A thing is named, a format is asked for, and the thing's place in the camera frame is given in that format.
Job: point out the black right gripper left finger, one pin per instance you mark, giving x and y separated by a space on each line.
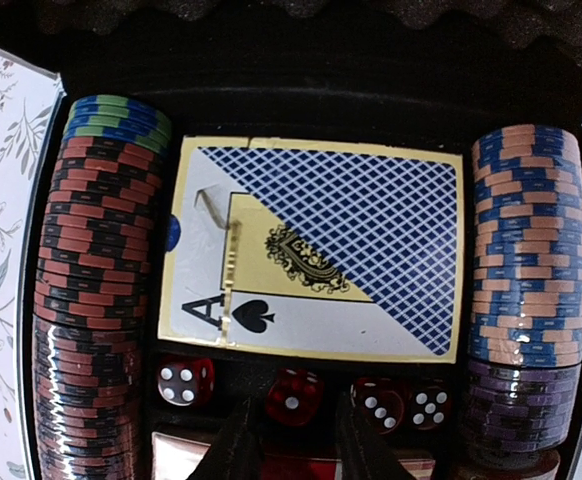
235 454

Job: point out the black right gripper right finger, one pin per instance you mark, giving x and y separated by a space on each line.
363 453

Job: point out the red die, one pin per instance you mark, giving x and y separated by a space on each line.
295 397
186 381

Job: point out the aluminium poker case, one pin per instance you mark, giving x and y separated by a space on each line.
422 75

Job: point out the red playing card deck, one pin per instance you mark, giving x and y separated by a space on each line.
176 457

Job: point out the red white chip stack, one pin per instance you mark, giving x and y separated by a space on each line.
484 464

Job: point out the purple chip stack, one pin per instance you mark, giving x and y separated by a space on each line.
517 410

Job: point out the blue playing card deck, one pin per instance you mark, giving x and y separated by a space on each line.
315 249

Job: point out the red black chip stack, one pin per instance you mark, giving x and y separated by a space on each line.
89 305

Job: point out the blue orange chip stack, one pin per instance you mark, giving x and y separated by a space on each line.
527 293

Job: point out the green chip stack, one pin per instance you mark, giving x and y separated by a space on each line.
119 118

